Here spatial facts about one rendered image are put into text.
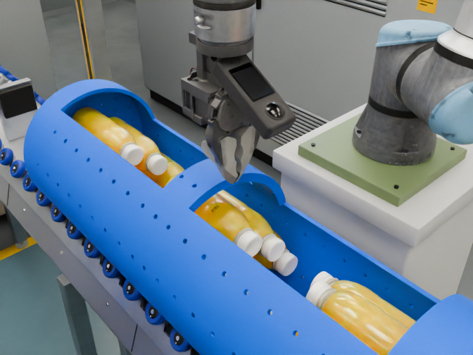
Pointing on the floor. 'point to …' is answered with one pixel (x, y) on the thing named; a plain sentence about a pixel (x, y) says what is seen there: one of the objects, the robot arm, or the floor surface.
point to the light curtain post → (93, 39)
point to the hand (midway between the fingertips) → (236, 177)
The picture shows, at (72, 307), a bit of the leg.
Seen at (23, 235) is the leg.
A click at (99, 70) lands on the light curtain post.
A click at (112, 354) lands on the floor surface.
